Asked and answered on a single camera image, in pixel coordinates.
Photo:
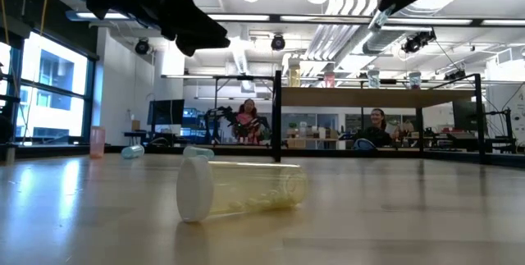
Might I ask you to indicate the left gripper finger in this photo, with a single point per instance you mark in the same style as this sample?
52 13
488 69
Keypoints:
186 48
201 31

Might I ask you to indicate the blue bottle with red contents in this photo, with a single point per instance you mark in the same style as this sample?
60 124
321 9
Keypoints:
415 81

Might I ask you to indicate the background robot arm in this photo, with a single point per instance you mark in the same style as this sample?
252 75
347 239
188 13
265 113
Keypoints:
217 113

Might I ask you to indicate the black ceiling spot lamp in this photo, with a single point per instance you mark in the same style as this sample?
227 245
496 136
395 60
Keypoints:
142 47
277 42
417 42

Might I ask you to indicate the long ceiling light strip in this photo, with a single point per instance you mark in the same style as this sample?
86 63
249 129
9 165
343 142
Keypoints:
246 17

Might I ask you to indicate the black computer monitor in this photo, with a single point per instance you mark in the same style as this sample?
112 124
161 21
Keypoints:
166 112

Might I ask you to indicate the small cardboard box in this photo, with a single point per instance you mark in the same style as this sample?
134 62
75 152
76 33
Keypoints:
135 125

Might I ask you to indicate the person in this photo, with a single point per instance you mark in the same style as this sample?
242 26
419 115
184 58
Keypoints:
248 123
375 135

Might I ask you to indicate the dark small desk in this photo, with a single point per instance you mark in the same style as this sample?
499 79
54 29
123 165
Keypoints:
135 133

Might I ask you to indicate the large window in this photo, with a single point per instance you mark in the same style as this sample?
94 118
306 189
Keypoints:
57 92

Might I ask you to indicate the blue round object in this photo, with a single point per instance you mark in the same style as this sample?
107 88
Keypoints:
364 144

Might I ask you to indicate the background wooden workbench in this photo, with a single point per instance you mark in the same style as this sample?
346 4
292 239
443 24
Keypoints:
311 143

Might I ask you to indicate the silver ventilation duct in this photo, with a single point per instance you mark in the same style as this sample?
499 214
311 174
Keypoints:
381 41

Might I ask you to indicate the black aluminium table frame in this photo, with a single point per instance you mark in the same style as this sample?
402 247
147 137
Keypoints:
328 153

